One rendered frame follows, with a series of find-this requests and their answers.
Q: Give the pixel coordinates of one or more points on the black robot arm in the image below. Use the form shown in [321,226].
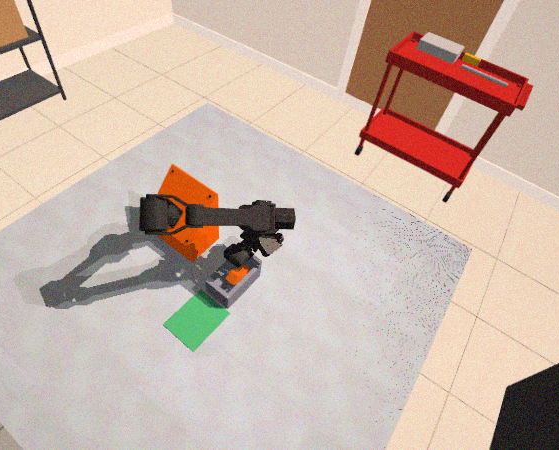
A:
[157,212]

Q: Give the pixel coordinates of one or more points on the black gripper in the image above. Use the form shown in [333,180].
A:
[238,254]

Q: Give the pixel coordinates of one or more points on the orange l-shaped part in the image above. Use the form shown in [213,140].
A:
[235,276]

